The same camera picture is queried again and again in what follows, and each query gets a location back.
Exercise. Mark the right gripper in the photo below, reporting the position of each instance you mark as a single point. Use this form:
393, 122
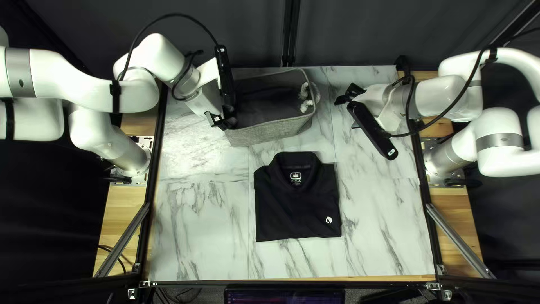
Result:
382, 103

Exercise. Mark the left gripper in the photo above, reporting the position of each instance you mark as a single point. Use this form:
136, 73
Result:
207, 91

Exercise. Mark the black sweatshirt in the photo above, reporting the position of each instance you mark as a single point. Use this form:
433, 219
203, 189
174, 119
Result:
295, 202

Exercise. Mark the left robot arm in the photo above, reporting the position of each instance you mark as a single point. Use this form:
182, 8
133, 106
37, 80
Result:
76, 88

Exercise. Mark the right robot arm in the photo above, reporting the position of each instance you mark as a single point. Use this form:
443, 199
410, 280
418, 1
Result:
498, 143

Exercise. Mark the grey fabric basket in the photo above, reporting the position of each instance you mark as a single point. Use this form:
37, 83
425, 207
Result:
270, 126

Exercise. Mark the laptop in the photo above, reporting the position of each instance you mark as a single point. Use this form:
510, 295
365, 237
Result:
284, 295

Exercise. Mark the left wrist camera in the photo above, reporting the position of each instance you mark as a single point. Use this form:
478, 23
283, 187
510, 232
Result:
225, 80

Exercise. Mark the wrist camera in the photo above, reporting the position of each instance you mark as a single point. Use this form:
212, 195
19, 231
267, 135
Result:
225, 80
373, 131

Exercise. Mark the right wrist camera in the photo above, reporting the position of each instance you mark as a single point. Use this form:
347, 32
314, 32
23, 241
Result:
373, 131

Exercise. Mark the black frame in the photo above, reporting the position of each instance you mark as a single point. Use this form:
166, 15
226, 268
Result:
154, 169

